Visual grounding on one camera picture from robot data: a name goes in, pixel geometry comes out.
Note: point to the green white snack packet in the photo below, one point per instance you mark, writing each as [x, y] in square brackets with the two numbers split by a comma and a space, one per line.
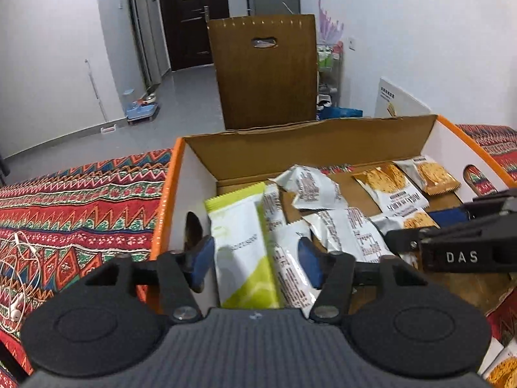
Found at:
[244, 271]

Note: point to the dark entrance door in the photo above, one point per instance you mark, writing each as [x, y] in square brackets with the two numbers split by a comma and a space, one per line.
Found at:
[185, 24]

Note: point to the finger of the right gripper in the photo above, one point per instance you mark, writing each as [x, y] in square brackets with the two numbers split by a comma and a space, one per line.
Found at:
[406, 240]
[482, 206]

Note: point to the metal storage rack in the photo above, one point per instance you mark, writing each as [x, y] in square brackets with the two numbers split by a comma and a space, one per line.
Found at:
[330, 71]

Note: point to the patterned red tablecloth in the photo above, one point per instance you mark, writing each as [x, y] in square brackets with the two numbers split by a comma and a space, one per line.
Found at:
[78, 238]

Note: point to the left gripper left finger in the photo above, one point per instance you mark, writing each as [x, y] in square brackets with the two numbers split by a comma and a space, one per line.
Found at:
[171, 280]

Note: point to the orange cardboard snack box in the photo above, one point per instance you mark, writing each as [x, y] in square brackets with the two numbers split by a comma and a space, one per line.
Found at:
[209, 165]

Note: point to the brown wooden chair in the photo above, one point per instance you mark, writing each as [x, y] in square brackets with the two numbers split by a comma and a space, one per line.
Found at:
[266, 69]

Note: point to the orange cracker packet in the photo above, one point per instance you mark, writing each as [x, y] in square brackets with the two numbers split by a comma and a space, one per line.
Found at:
[431, 177]

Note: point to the white board against wall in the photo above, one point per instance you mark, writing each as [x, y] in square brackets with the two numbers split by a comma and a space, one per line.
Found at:
[393, 101]

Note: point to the blue pet feeder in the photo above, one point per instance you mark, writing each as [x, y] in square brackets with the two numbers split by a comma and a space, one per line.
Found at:
[139, 109]

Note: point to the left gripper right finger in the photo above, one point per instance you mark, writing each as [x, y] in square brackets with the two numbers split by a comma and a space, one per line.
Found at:
[334, 274]

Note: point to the oat crisp cracker packet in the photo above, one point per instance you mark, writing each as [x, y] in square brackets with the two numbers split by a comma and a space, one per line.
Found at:
[390, 189]

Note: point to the white printed snack packet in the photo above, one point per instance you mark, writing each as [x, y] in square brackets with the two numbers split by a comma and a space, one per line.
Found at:
[313, 190]

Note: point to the silver white snack packet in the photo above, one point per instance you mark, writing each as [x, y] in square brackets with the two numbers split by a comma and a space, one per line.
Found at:
[283, 237]

